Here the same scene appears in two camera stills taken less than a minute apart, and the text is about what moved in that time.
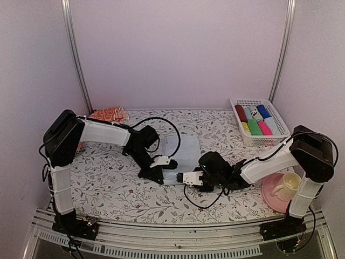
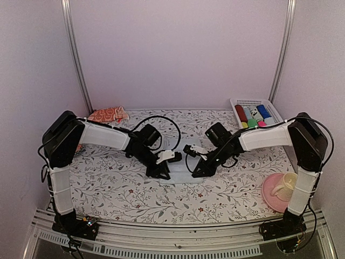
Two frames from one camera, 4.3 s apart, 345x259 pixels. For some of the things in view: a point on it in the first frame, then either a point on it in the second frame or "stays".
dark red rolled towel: (241, 113) stays
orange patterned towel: (117, 114) stays
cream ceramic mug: (287, 191) stays
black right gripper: (205, 189) → (208, 170)
